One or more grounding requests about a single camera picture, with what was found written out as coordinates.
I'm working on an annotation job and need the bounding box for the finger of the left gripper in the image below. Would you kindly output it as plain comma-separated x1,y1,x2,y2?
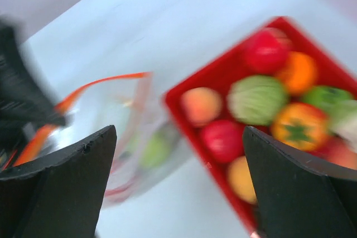
0,23,69,133

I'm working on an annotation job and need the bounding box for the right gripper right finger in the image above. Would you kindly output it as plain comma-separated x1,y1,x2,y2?
243,127,356,237

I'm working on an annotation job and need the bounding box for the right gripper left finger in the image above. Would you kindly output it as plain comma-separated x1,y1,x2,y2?
1,125,117,237

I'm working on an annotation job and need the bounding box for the white cauliflower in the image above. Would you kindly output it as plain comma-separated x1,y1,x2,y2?
330,100,356,147

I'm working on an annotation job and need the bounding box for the green apple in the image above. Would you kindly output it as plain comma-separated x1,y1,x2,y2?
140,134,172,168

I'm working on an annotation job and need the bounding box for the clear zip top bag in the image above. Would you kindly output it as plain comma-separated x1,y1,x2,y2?
15,72,189,207

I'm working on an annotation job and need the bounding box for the pink peach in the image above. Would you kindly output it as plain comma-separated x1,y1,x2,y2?
321,137,356,170

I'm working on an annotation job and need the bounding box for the yellow orange pepper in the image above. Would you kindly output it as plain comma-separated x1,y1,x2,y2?
227,156,257,205

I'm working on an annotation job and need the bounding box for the orange bell pepper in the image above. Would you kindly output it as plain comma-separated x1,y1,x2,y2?
271,103,331,152

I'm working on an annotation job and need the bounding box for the red apple bottom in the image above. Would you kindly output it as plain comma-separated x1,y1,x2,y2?
200,119,245,163

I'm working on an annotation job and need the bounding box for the red apple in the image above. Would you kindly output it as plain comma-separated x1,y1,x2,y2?
244,27,291,75
200,119,245,163

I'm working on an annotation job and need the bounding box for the green bell pepper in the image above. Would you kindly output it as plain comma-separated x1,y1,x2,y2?
300,85,354,113

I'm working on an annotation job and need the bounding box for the green cabbage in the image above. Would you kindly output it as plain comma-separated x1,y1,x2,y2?
226,75,289,126

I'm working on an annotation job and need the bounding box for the red plastic tray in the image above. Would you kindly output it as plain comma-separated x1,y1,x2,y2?
164,16,356,237

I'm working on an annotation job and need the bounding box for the orange fruit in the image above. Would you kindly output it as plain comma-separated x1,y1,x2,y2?
275,51,318,96

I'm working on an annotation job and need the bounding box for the red apple top left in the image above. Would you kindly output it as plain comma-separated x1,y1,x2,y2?
244,27,291,75

